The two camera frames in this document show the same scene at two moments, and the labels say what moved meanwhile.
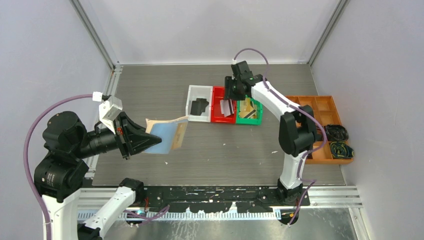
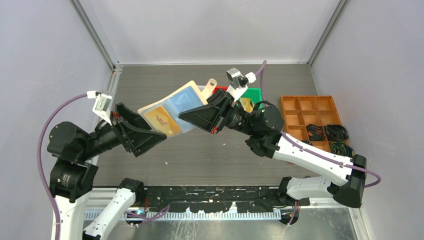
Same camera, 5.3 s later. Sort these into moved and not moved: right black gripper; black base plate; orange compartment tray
Moved: right black gripper
Not moved: orange compartment tray; black base plate
